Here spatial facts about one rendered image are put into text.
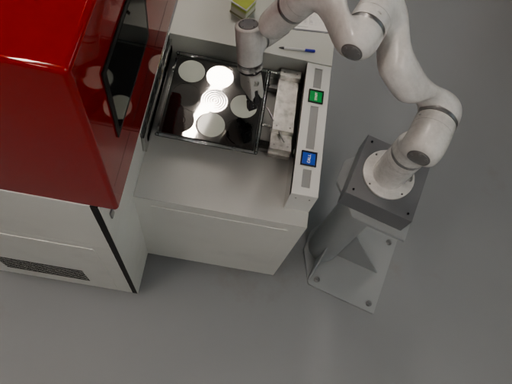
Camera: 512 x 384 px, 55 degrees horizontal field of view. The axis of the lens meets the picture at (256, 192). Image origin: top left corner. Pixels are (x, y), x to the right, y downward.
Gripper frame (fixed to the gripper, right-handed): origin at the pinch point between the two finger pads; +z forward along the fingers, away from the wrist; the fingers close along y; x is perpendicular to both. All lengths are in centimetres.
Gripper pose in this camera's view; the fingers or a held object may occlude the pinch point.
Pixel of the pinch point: (251, 104)
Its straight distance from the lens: 176.7
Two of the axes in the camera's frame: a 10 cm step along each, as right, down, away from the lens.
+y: -4.1, -7.0, 5.9
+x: -9.1, 3.3, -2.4
